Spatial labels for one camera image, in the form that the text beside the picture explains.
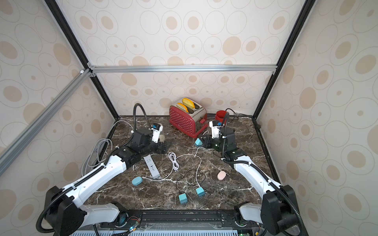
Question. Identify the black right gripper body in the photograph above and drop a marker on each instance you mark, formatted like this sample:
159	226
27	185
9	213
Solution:
208	140

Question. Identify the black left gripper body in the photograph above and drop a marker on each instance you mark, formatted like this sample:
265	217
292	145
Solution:
151	146

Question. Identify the white power strip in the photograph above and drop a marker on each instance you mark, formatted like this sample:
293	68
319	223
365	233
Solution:
152	167

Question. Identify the blue earbud case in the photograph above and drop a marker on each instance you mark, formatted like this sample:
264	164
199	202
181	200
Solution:
137	181

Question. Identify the teal charger with white cable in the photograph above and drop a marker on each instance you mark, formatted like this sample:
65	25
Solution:
175	167

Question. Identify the teal charger with black cable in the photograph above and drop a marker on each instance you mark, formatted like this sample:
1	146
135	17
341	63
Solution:
183	199

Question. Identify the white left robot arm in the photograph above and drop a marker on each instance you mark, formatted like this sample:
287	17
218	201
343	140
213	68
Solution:
119	160

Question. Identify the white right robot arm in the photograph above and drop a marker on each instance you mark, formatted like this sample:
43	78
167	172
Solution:
260	183

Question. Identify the clear jar with rice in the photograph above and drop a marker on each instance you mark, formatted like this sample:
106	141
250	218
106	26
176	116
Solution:
162	137

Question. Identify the red plastic cup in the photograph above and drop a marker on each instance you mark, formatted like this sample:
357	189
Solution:
221	115

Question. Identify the pink earbud case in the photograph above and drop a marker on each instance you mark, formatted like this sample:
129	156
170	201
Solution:
221	175

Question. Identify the red polka dot toaster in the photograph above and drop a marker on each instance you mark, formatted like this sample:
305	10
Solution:
191	123

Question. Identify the yellow toast slice front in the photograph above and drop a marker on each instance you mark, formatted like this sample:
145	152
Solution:
182	107

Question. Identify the yellow toast slice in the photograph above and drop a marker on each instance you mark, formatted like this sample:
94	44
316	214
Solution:
182	107
188	103

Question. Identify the yellow toast slice back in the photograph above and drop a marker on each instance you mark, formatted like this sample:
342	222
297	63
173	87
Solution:
188	103

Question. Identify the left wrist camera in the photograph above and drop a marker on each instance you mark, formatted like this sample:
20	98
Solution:
157	128

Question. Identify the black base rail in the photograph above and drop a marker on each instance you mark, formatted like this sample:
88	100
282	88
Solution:
177	219

